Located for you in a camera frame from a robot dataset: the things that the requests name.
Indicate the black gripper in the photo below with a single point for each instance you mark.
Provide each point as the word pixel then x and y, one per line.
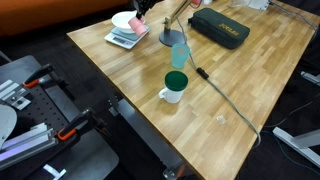
pixel 142 6

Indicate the teal plastic cup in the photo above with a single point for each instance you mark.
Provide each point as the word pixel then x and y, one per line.
pixel 180 53

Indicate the white bowl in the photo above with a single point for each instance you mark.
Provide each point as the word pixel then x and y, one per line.
pixel 121 19

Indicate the orange handled clamp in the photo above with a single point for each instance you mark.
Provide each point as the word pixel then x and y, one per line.
pixel 37 78
pixel 81 124

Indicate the pink plastic cup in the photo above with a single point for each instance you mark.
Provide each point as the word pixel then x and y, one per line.
pixel 137 26

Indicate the white mug green inside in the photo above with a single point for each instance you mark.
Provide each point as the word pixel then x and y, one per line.
pixel 175 84

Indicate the white kitchen scale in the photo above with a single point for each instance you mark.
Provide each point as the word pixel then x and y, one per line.
pixel 125 40

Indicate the small clear plastic cap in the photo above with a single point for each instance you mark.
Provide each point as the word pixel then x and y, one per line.
pixel 221 119

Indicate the red plastic cup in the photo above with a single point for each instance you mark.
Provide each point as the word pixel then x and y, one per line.
pixel 196 2

